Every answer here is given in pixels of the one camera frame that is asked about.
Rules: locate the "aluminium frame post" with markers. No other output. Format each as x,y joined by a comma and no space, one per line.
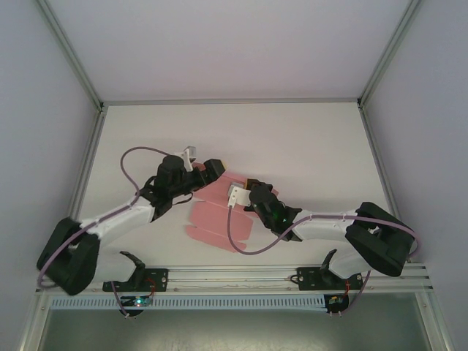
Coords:
389,51
69,51

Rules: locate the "circuit board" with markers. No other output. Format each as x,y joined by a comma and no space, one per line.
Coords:
334,301
140,301

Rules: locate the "left circuit board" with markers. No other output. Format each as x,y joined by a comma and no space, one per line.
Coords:
140,301

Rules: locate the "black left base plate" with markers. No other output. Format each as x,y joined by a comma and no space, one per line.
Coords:
159,279

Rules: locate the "aluminium mounting rail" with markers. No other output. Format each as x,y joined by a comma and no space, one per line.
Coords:
234,274

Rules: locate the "aluminium frame leg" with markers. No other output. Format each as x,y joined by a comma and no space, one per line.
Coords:
34,325
435,325

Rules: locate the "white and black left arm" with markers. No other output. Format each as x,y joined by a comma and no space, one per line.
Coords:
120,216

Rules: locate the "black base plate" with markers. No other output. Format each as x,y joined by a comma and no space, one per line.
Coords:
159,279
309,279

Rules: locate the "aluminium table side rail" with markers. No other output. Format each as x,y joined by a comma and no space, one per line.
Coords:
380,161
89,161

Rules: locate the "pink cloth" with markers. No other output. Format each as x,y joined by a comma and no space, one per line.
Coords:
219,219

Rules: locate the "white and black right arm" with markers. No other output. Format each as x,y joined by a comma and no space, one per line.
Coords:
329,228

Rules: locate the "grey metal panel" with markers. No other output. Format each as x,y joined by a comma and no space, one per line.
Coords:
234,332

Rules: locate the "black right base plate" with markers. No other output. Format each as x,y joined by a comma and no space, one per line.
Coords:
309,279

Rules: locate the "right circuit board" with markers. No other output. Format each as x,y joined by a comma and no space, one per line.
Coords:
334,301

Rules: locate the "aluminium frame crossbar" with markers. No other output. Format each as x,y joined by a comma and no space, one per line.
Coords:
234,101

